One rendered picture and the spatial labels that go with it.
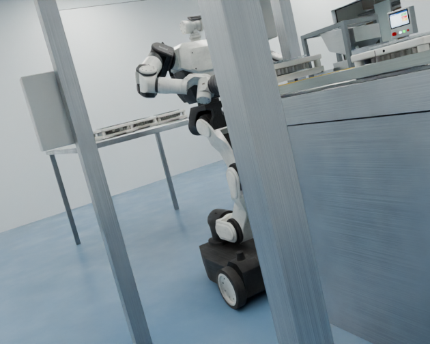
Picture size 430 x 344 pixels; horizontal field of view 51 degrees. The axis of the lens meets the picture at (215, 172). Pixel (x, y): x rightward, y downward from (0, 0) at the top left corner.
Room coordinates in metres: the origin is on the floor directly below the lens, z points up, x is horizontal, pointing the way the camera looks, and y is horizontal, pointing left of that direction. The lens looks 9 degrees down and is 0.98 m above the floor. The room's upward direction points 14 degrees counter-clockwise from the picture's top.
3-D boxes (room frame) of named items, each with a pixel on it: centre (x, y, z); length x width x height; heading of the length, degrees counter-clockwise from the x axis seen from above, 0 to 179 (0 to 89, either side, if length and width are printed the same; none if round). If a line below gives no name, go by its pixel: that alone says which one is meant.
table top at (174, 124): (3.70, 0.61, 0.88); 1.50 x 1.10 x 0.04; 26
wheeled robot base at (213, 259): (2.41, -0.07, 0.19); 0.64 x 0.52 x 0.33; 27
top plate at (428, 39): (1.30, -0.63, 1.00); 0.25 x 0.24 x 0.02; 117
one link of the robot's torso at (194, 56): (2.47, -0.04, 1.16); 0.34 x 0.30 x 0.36; 117
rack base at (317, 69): (1.85, -0.35, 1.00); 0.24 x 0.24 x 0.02; 25
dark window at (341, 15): (7.42, -2.96, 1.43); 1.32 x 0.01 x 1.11; 31
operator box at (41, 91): (1.64, 0.49, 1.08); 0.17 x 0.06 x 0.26; 116
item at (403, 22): (4.31, -2.01, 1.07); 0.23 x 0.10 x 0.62; 31
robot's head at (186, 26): (2.42, -0.06, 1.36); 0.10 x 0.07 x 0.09; 117
